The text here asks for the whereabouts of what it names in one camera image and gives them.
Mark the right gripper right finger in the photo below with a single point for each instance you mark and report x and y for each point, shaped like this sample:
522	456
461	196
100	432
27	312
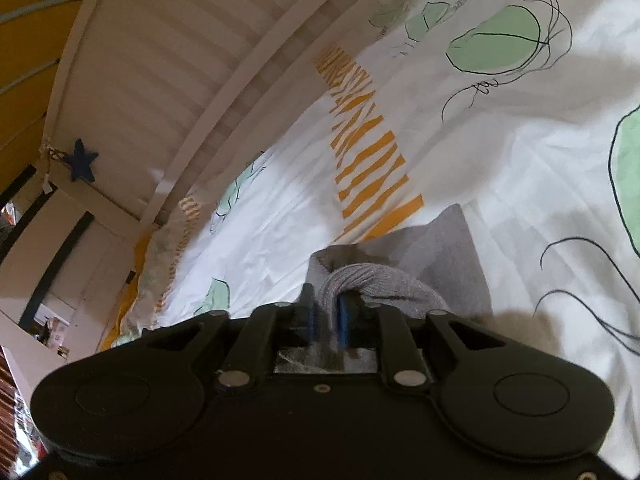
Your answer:
348	307

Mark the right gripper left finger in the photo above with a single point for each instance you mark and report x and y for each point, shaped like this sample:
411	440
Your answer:
307	313

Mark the grey knitted sweater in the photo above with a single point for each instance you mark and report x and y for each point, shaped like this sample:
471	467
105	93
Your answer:
415	269

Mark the white wardrobe with black trim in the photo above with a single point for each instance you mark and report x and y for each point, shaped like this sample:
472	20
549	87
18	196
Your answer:
69	256

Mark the dark blue star ornament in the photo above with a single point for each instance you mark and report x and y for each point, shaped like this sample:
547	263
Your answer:
79	161

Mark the white jellyfish print duvet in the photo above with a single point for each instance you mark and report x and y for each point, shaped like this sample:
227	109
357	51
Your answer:
513	124

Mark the white slatted bed headboard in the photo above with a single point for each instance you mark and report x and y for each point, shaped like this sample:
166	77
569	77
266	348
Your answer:
157	87

